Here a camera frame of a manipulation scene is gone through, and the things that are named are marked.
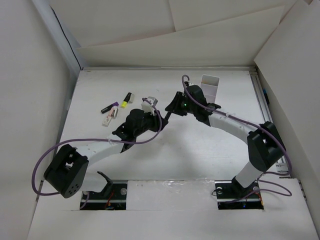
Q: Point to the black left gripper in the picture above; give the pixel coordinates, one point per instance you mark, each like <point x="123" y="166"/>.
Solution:
<point x="156" y="123"/>

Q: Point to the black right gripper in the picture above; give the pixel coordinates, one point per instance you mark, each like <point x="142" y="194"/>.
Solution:
<point x="174" y="106"/>

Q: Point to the yellow cap highlighter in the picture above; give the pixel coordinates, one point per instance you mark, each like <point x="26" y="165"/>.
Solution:
<point x="126" y="100"/>

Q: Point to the pink cap highlighter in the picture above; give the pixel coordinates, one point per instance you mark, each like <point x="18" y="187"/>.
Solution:
<point x="167" y="116"/>

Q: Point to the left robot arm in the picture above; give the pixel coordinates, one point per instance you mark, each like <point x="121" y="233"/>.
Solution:
<point x="67" y="172"/>

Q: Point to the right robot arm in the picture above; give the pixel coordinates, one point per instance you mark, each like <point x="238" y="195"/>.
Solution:
<point x="264" y="144"/>

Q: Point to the white divided organizer tray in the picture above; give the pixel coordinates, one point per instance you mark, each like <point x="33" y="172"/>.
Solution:
<point x="209" y="85"/>

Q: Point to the long grey eraser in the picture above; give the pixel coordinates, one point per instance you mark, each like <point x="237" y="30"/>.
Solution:
<point x="131" y="99"/>

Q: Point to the pink mini stapler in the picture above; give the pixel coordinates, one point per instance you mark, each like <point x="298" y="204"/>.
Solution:
<point x="113" y="112"/>

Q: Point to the purple cap highlighter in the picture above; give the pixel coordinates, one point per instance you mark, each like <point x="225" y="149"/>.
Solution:
<point x="109" y="107"/>

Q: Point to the white staples box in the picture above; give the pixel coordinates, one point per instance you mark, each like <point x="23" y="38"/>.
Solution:
<point x="106" y="121"/>

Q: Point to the blue cap marker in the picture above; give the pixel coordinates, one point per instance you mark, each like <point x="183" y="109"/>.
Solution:
<point x="265" y="94"/>

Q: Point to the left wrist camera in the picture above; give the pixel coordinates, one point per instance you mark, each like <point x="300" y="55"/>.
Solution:
<point x="148" y="105"/>

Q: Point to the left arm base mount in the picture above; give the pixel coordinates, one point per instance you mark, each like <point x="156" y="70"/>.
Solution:
<point x="110" y="195"/>

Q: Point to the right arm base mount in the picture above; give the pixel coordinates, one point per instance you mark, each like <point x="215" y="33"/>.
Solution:
<point x="229" y="197"/>

